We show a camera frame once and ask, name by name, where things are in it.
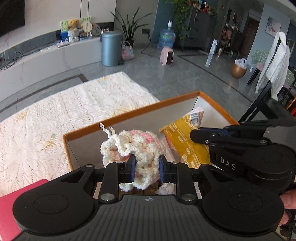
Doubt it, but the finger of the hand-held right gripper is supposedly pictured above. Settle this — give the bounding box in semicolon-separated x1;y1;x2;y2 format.
199;126;232;136
189;129;270;149

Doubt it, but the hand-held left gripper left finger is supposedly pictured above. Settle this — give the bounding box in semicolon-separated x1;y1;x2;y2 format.
59;154;137;203

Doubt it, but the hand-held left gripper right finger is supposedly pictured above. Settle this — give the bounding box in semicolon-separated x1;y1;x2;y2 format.
159;154;234;203

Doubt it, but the orange yellow plastic packet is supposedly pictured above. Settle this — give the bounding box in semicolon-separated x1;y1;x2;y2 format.
159;106;212;169

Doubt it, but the white drawstring bag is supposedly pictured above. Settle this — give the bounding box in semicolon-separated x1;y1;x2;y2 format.
157;182;176;195

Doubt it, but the white pink crochet yarn piece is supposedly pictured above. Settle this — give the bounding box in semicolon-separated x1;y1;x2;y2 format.
99;123;166;192

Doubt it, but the orange cardboard box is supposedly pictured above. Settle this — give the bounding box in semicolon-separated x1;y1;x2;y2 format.
63;91;240;200

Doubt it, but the person's right hand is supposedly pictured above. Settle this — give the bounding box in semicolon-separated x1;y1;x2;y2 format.
278;189;296;227

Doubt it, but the black stand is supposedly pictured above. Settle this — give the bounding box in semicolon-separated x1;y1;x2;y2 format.
238;38;290;123

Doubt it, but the gold round bowl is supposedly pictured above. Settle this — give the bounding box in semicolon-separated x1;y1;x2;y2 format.
231;63;248;79

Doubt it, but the white plastic bag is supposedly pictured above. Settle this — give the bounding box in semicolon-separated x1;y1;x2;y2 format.
234;58;247;69

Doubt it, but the tall white carton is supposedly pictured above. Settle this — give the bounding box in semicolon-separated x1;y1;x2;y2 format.
205;39;218;68

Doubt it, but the pink space heater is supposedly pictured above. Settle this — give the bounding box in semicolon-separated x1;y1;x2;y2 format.
160;46;175;68

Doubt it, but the white hanging cloth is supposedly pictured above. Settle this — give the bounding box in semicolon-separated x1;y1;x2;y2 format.
255;31;291;101

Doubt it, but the cream lace blanket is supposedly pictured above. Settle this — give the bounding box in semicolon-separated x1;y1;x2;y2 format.
0;71;160;198

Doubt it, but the dark grey cabinet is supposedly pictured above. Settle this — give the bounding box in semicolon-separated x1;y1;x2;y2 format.
182;6;219;53

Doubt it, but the brown wooden door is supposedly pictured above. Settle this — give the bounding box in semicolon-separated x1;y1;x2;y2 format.
240;17;260;56

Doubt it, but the blue water jug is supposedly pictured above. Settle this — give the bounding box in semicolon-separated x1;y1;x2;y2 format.
157;20;176;50

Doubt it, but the pastel woven bag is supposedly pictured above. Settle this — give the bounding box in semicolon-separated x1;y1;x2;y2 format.
121;40;135;60

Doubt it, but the trailing ivy plant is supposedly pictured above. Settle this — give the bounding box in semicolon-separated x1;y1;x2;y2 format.
165;0;193;41

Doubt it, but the blue grey trash can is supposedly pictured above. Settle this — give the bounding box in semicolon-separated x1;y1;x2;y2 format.
101;30;124;67

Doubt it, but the pink flat object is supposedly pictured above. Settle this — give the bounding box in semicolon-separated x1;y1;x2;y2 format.
0;179;48;240

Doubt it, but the long leaf potted plant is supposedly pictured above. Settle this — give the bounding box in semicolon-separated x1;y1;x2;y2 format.
110;7;153;48

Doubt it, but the white marble television cabinet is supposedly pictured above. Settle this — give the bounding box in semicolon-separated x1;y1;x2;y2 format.
0;36;104;93

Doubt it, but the round tan hand fan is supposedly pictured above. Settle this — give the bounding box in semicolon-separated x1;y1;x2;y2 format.
81;21;93;38

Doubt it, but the teddy bear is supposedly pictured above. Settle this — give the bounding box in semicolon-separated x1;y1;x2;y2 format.
66;18;80;43

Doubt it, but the green landscape picture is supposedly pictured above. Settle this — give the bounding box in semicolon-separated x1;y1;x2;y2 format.
60;16;92;43

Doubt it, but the black flat screen television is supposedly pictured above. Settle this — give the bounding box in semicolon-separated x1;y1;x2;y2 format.
0;0;26;38

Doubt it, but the black power cable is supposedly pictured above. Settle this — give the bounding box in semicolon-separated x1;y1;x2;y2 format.
141;30;163;56

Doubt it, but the framed wall painting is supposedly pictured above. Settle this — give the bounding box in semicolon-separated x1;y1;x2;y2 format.
267;16;282;32

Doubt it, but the black cable tangle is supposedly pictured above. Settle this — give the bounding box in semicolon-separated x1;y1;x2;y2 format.
0;51;25;70

